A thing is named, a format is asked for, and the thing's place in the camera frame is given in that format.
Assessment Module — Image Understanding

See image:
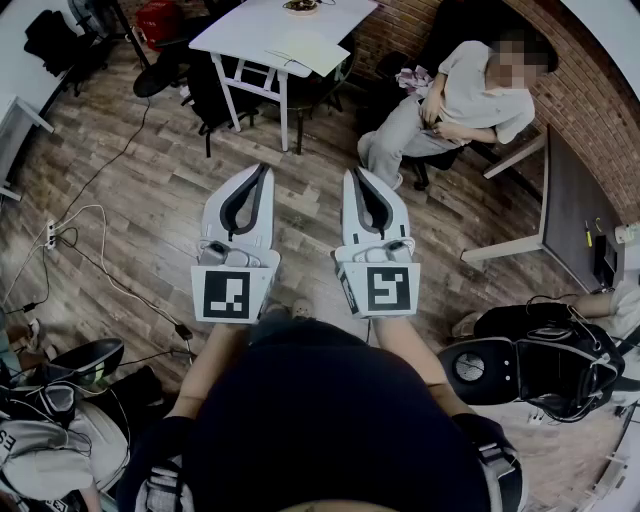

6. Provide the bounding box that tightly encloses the thin grey book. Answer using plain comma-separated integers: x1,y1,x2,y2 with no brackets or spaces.
263,31,352,79

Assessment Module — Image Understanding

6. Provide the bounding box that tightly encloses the black headrest office chair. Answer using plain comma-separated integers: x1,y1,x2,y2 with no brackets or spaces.
374,0,506,101

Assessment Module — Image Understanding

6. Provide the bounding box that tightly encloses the person's right forearm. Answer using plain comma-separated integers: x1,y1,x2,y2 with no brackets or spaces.
369,315,476,416

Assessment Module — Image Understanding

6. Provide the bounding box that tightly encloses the black standing fan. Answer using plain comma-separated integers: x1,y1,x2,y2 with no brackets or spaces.
69,0,192,99

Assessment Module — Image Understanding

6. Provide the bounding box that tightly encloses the black plastic chair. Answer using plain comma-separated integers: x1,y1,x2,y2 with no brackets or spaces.
48,337,126,391

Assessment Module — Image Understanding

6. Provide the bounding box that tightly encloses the black backpack with cables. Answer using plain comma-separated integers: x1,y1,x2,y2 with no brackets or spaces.
472,293,640,425

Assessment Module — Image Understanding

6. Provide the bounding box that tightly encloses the black rolling chair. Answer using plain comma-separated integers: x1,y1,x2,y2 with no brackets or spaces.
399,139,501,192

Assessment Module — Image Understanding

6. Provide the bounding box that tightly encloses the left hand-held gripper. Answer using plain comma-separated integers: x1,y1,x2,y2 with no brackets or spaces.
191,163,282,325

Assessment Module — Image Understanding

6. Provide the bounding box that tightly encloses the white side desk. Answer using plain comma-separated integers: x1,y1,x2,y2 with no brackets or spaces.
0,93,56,202

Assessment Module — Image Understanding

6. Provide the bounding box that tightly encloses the person's left forearm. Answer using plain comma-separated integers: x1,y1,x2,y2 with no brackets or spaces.
167,319,251,419

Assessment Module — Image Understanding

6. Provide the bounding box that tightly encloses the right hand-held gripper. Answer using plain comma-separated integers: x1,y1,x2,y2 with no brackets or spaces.
332,167,422,320

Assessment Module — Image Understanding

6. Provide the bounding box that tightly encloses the white table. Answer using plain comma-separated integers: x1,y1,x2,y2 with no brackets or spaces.
188,0,380,153

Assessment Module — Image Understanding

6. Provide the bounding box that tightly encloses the black cable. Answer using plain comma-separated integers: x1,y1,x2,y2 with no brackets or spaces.
57,93,152,227

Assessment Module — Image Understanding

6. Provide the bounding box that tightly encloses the floral cloth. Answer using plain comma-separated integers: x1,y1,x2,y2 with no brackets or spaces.
396,66,435,95

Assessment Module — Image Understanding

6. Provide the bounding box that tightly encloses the person's dark shirt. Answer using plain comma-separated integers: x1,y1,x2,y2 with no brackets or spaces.
115,319,524,512

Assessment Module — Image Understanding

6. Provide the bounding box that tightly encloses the white fabric bag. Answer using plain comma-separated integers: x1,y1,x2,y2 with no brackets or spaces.
0,394,132,512

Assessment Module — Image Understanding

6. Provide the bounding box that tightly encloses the dark top desk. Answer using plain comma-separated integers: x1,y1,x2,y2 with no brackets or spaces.
459,124,640,297

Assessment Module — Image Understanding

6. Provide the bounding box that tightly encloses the white cable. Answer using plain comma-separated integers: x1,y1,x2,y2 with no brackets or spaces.
0,203,177,324

